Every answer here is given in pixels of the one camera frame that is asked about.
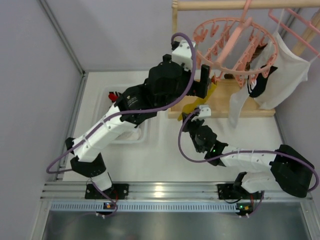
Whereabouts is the mustard yellow sock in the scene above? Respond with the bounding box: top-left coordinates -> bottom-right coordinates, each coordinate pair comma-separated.
177,76 -> 217,122

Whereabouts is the pink round clip hanger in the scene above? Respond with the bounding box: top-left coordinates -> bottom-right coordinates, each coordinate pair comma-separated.
193,0 -> 279,87

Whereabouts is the black sock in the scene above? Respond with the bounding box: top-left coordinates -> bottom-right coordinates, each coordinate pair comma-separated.
247,66 -> 278,98

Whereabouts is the white striped sock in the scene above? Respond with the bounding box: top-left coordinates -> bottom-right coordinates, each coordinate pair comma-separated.
228,80 -> 257,128

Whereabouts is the brown striped sock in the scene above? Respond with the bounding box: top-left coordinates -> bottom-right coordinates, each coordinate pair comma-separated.
245,43 -> 268,71

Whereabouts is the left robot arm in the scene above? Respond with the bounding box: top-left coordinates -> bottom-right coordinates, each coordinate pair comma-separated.
65,60 -> 211,194

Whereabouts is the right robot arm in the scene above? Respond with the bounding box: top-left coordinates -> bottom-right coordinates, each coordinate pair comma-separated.
182,113 -> 315,198

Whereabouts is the pink clothes hanger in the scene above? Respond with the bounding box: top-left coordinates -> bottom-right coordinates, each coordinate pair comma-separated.
268,7 -> 320,58

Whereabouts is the wooden clothes rack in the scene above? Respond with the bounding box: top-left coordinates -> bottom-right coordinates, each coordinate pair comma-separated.
168,0 -> 320,119

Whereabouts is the clear plastic bin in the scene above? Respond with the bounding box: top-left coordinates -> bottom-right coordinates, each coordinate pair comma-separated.
92,84 -> 149,144

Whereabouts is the white tank top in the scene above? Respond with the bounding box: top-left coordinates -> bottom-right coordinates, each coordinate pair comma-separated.
254,32 -> 311,110

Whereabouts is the red sock in bin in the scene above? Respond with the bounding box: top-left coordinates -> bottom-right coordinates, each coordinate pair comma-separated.
108,91 -> 122,103

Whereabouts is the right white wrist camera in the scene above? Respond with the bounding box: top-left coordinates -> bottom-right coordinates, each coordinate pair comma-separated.
194,104 -> 212,121

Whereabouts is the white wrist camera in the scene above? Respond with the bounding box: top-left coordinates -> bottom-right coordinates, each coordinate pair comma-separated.
194,104 -> 212,121
171,39 -> 193,71

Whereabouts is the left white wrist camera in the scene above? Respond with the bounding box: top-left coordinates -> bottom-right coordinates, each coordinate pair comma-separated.
171,39 -> 193,71

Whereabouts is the right black mount plate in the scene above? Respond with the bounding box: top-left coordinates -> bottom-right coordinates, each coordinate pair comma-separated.
217,183 -> 238,201

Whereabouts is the black mount plate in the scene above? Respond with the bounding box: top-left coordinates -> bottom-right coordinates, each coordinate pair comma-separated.
84,183 -> 130,200
217,183 -> 238,201

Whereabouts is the left black mount plate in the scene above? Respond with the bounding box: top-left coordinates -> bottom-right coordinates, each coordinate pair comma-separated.
84,183 -> 130,200

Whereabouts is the perforated cable duct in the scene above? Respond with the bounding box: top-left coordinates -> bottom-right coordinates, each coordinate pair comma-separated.
50,201 -> 251,213

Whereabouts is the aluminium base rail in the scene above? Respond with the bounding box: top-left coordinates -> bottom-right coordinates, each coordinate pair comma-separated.
41,181 -> 313,202

